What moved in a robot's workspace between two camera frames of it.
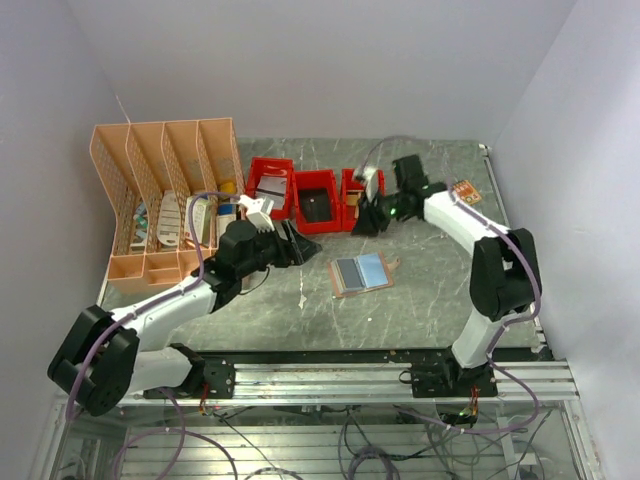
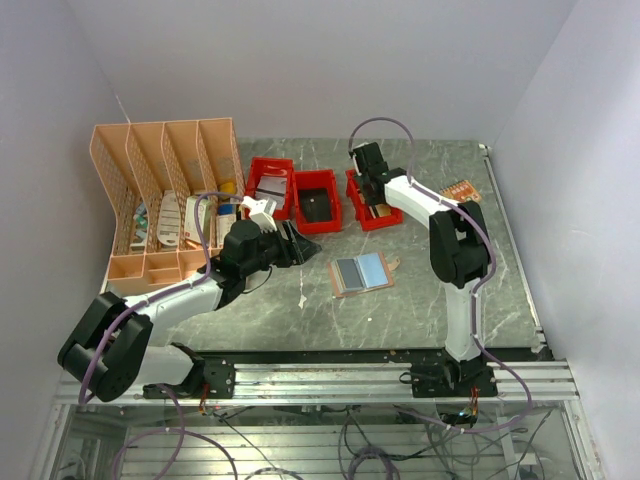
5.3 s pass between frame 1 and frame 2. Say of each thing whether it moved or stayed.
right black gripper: moved
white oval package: stayed
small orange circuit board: stayed
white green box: stayed
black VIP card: stayed
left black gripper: stayed
